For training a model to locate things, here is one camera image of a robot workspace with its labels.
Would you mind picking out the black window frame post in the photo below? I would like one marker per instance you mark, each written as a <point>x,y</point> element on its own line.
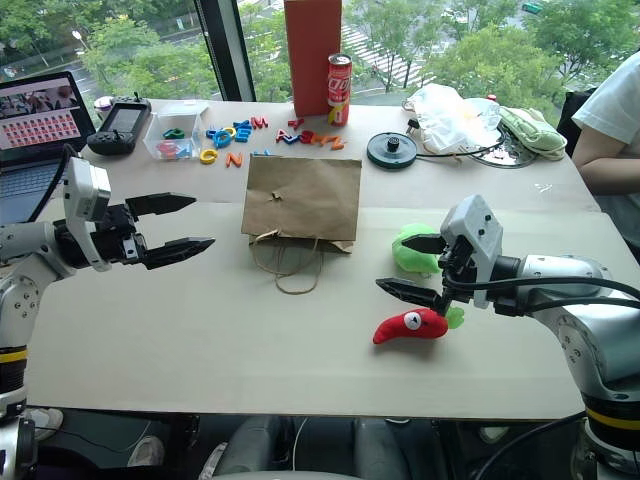
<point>227,50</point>

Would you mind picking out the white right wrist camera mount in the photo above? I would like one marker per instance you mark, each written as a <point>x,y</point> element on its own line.
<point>475,225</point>

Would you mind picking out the clear plastic box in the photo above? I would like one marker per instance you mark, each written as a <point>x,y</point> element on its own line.
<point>175,122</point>

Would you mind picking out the red magnet letter Y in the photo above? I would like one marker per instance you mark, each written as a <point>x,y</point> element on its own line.
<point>296,123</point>

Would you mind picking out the tall orange paper box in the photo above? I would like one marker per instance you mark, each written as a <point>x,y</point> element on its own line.
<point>310,55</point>

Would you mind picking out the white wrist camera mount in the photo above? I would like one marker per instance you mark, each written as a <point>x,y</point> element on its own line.
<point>85,190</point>
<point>475,225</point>

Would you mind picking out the green magnet letter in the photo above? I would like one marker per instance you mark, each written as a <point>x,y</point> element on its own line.
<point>174,133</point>

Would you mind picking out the open laptop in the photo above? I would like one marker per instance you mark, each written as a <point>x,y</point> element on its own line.
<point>35,120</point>

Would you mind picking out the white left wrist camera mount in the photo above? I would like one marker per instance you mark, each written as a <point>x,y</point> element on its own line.
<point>85,190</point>

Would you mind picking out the light green cloth pouch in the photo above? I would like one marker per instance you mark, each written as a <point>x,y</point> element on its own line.
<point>530,131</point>

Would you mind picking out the brown paper bag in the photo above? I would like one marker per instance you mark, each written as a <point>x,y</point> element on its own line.
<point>302,197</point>

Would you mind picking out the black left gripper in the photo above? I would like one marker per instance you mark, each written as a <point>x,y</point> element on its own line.
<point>118,235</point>

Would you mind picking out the orange magnet letter N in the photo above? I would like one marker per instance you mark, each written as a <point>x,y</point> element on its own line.
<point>234,160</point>

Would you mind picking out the green plush toy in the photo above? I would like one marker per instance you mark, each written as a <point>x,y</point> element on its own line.
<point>407,257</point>

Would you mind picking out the dark green round base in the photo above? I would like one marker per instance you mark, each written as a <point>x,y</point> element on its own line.
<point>382,152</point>

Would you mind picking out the blue magnet letter E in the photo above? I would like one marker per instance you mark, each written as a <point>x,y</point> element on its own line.
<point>243,135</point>

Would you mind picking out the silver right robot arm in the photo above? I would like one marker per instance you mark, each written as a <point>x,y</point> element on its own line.
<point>580,310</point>

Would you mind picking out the person's bare forearm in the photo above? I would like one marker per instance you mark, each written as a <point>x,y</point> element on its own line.
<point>605,172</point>

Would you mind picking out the person in white t-shirt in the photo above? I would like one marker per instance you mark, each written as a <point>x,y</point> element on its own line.
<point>615,95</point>

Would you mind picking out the white plastic bag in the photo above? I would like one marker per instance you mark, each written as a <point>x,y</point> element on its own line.
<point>445,117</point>

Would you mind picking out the red chili plush toy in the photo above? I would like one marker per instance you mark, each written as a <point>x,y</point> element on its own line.
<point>400,327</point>

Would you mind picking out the black handheld remote controller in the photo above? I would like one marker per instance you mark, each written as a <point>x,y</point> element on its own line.
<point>120,125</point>

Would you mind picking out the blue magnet letter X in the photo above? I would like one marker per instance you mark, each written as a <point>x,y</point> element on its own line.
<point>242,123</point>

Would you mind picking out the red magnet letter M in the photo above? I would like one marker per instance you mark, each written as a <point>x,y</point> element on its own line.
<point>260,122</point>

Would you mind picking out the small white purple cup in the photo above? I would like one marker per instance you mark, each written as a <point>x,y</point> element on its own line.
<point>103,106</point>

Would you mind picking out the red drink can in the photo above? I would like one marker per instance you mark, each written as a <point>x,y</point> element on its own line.
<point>340,90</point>

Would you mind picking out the yellow magnet letter C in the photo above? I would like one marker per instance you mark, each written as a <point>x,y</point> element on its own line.
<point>206,156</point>

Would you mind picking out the round glass lid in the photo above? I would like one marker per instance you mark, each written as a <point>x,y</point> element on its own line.
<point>510,157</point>

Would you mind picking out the white shoe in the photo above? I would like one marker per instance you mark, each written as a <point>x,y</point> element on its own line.
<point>146,452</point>
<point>46,420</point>

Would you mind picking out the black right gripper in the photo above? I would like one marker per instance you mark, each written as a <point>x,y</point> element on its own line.
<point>457,265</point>

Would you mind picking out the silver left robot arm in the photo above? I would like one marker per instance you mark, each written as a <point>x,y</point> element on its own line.
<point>30,250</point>

